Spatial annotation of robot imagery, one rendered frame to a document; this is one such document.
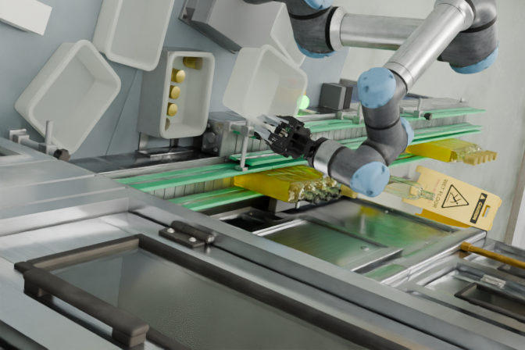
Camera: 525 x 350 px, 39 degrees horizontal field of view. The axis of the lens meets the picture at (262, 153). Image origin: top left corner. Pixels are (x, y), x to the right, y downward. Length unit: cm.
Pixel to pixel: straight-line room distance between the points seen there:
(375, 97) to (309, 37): 52
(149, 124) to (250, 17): 41
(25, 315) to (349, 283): 34
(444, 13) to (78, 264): 109
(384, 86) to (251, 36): 68
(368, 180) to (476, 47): 47
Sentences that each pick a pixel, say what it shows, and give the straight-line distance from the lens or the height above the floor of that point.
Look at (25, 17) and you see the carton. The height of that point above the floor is 81.
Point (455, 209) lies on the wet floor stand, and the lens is 535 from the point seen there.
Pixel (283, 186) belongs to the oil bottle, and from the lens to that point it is 200.
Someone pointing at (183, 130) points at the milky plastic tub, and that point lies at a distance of 197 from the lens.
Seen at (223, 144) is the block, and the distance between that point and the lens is 202.
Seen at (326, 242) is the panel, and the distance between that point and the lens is 206.
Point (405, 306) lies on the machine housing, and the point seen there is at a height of 183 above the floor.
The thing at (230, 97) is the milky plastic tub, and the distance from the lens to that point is 169.
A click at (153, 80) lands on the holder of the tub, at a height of 79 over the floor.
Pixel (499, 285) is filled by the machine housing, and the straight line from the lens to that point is 214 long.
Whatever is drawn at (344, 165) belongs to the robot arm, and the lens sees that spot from 155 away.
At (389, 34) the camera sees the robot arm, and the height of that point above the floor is 125.
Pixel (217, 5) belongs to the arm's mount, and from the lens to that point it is 195.
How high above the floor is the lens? 210
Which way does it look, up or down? 34 degrees down
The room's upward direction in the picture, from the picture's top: 107 degrees clockwise
